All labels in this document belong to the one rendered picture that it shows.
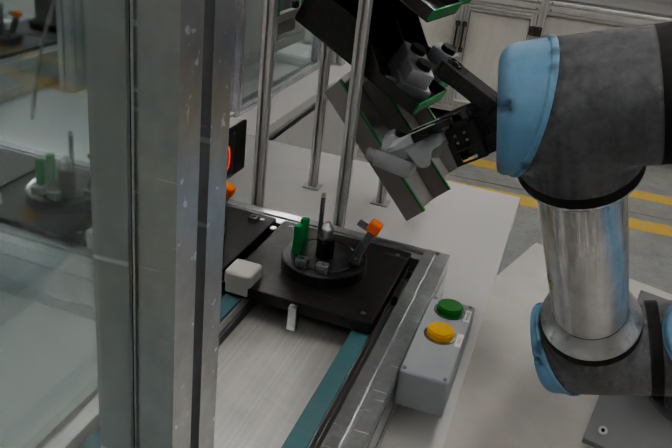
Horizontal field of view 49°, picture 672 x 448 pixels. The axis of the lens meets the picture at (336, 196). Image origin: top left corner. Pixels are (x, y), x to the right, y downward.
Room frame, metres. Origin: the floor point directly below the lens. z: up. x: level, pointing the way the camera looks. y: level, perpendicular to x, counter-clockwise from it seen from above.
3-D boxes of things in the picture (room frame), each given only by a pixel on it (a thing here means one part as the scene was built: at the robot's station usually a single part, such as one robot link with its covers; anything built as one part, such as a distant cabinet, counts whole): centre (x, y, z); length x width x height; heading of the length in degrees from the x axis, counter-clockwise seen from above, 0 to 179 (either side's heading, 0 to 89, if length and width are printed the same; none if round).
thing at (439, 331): (0.91, -0.17, 0.96); 0.04 x 0.04 x 0.02
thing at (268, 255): (1.05, 0.01, 0.96); 0.24 x 0.24 x 0.02; 73
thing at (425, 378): (0.91, -0.17, 0.93); 0.21 x 0.07 x 0.06; 163
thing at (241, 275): (0.99, 0.13, 0.97); 0.05 x 0.05 x 0.04; 73
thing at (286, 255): (1.05, 0.01, 0.98); 0.14 x 0.14 x 0.02
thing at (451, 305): (0.98, -0.19, 0.96); 0.04 x 0.04 x 0.02
